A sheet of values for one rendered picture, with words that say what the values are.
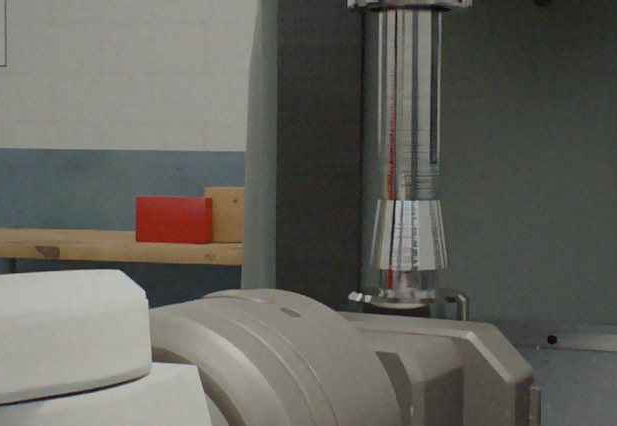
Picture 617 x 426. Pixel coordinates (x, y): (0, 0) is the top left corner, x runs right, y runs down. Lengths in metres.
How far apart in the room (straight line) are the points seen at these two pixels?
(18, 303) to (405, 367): 0.16
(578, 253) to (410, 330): 0.43
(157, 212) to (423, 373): 4.00
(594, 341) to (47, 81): 4.44
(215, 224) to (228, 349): 4.07
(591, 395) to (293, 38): 0.31
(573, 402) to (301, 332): 0.50
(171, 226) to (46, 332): 4.10
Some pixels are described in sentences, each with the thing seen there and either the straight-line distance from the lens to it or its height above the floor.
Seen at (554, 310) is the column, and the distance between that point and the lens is 0.85.
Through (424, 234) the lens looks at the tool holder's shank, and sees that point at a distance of 0.47.
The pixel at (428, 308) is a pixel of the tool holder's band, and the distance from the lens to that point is 0.46.
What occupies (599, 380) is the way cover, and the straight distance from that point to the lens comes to 0.84.
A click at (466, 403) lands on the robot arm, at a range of 0.42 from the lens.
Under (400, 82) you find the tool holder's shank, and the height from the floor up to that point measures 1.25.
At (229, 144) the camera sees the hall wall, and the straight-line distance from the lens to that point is 4.89.
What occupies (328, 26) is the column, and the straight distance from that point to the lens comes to 0.87.
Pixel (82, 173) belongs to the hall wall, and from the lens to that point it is 5.09.
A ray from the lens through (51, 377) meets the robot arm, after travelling 0.26.
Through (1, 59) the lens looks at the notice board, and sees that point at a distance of 5.26.
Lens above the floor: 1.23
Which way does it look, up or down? 3 degrees down
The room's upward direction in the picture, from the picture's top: 1 degrees clockwise
